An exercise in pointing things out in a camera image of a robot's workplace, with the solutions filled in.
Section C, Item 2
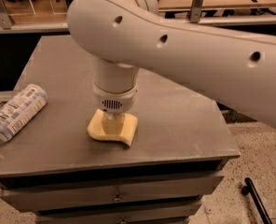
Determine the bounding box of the grey drawer cabinet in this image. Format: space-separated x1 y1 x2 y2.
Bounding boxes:
0 35 240 224

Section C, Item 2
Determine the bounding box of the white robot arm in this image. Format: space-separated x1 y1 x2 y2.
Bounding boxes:
67 0 276 128

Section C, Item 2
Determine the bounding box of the round metal drawer knob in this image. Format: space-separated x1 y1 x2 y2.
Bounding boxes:
113 192 123 203

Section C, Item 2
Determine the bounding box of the metal railing frame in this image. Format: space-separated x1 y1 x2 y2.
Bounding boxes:
0 0 276 37

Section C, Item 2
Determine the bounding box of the white gripper with vent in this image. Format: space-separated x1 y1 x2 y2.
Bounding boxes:
92 84 138 134

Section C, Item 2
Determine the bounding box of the black stand leg with wheel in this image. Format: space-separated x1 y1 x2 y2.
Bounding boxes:
241 177 272 224

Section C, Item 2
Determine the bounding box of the yellow wavy sponge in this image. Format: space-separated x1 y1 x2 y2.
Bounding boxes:
87 109 138 147

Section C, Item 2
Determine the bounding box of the lower metal drawer knob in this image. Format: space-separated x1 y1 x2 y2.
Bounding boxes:
119 216 128 224

